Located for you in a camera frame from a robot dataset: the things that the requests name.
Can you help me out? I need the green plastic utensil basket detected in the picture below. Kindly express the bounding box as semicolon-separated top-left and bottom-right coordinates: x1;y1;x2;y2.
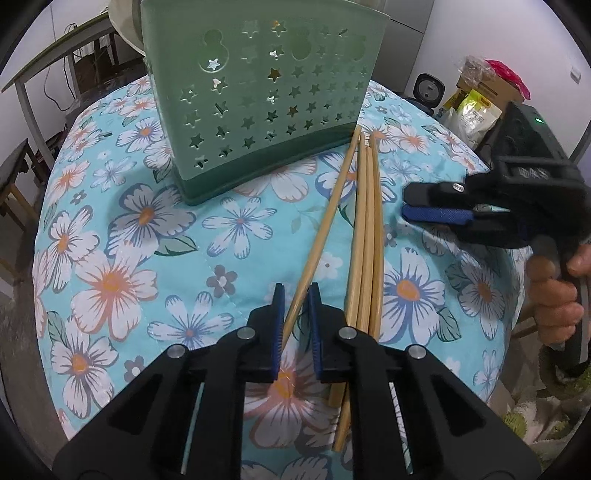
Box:
140;0;391;206

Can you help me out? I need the grey metal cabinet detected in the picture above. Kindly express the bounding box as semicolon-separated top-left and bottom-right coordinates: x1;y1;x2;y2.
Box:
385;0;435;93

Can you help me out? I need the green patterned cloth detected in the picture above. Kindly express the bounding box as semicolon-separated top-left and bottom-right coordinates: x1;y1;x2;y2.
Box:
489;351;583;457

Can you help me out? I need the floral blue blanket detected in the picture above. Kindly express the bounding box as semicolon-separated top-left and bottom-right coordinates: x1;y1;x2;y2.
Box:
34;76;522;480

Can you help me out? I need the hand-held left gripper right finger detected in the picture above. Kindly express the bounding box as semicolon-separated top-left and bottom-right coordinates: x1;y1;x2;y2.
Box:
309;282;541;480

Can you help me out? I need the long bamboo chopstick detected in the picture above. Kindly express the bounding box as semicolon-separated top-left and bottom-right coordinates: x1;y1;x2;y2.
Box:
279;126;363;352
369;133;384;340
331;142;368;452

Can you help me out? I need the yellow green bag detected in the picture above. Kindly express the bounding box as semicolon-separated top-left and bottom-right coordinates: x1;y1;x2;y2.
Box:
455;88;502;151

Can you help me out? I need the person's right hand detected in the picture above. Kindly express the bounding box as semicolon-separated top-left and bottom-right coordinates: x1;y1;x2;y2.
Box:
527;242;591;346

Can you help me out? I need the long white table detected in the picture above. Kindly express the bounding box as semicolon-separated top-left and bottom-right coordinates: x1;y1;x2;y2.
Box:
2;11;116;162

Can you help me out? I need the white ceramic spoon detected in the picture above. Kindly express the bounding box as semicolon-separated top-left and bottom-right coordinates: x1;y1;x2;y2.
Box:
108;0;146;56

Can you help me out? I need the black rice cooker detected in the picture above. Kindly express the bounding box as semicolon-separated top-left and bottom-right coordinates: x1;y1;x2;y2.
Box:
413;73;446;116

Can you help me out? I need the cardboard box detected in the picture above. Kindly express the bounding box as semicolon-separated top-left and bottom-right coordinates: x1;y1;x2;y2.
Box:
455;55;527;107

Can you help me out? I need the wooden chair with black seat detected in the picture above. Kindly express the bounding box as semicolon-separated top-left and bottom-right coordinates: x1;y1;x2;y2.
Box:
0;138;51;278

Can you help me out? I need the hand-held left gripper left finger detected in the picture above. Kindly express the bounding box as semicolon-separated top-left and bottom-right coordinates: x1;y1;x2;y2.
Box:
53;282;284;480

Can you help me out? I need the red plastic bag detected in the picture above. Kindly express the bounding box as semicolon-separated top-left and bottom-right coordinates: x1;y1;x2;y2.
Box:
485;59;527;100

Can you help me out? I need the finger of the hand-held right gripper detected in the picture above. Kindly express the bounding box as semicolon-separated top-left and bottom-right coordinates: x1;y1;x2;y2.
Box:
404;173;497;208
402;206;522;232

